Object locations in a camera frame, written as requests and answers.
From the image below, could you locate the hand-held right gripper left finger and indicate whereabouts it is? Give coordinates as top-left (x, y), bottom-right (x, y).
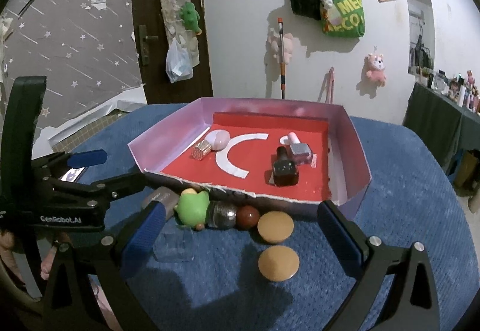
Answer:
top-left (39, 199), bottom-right (168, 331)

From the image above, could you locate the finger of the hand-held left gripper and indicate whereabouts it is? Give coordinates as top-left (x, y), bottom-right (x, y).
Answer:
top-left (32, 149), bottom-right (108, 182)
top-left (49, 170), bottom-right (152, 209)

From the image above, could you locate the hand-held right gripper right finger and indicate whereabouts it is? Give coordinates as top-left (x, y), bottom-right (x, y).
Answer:
top-left (317, 199), bottom-right (441, 331)

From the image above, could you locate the clear plastic container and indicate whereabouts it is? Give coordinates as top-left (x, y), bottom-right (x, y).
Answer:
top-left (153, 229), bottom-right (197, 264)

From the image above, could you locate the green frog toy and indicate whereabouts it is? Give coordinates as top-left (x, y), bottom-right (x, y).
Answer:
top-left (175, 186), bottom-right (211, 231)

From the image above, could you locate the orange round jar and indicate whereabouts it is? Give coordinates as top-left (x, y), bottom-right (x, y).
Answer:
top-left (258, 245), bottom-right (301, 282)
top-left (257, 212), bottom-right (295, 245)

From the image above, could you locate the glitter bottle brown ball cap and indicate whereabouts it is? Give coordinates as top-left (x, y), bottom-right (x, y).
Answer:
top-left (208, 201), bottom-right (261, 231)

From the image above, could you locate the pink cardboard box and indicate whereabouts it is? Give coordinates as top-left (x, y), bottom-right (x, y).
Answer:
top-left (127, 96), bottom-right (373, 221)

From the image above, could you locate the black nail polish bottle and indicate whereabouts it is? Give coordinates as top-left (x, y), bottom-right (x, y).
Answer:
top-left (272, 145), bottom-right (301, 187)

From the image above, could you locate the silver beaded cylinder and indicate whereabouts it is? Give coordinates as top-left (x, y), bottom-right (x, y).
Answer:
top-left (192, 141), bottom-right (212, 159)

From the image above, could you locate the pink nail polish bottle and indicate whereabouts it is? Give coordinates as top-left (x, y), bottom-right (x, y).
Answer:
top-left (279, 132), bottom-right (314, 166)

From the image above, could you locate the lilac pink earbud case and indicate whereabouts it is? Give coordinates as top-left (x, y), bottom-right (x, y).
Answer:
top-left (204, 130), bottom-right (230, 152)

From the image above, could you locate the person's left hand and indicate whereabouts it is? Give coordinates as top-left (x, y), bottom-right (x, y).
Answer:
top-left (0, 231), bottom-right (59, 288)

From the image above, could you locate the green grid cutting mat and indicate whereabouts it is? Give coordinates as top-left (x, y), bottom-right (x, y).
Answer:
top-left (52, 106), bottom-right (124, 152)

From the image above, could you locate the red paper sheet white print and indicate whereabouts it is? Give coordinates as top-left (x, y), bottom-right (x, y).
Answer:
top-left (154, 111), bottom-right (334, 202)

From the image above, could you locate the clear plastic bag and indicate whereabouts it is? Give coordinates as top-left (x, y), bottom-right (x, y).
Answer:
top-left (166, 38), bottom-right (194, 83)

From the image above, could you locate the yellow bag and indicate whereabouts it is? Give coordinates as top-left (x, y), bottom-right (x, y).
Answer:
top-left (452, 149), bottom-right (480, 212)

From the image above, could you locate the dark green covered table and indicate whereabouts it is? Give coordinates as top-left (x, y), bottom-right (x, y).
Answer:
top-left (403, 81), bottom-right (480, 182)

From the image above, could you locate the pink plastic stick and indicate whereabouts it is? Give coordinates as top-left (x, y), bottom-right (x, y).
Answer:
top-left (322, 66), bottom-right (336, 104)

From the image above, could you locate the pink bear plush toy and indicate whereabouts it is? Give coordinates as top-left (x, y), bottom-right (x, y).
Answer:
top-left (363, 53), bottom-right (388, 87)

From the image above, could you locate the green plush toy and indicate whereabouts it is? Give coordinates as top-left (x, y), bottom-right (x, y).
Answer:
top-left (179, 1), bottom-right (203, 33)

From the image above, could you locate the beige hanging organizer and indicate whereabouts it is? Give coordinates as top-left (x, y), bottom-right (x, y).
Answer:
top-left (153, 0), bottom-right (201, 69)

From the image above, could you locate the shelf of bottles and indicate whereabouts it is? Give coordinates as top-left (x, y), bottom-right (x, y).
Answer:
top-left (414, 66), bottom-right (480, 114)

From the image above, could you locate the pale pink plush toy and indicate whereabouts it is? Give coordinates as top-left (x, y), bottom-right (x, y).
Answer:
top-left (267, 31), bottom-right (294, 65)

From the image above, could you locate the green tote bag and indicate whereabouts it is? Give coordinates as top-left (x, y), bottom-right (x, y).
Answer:
top-left (320, 0), bottom-right (366, 38)

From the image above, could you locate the door handle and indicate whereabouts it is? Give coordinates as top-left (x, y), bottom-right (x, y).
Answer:
top-left (138, 25), bottom-right (158, 67)

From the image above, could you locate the orange handled broom stick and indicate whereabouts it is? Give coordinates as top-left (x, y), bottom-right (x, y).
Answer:
top-left (277, 17), bottom-right (287, 99)

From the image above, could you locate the wall mirror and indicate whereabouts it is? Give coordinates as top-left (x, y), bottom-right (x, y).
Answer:
top-left (403, 0), bottom-right (436, 77)

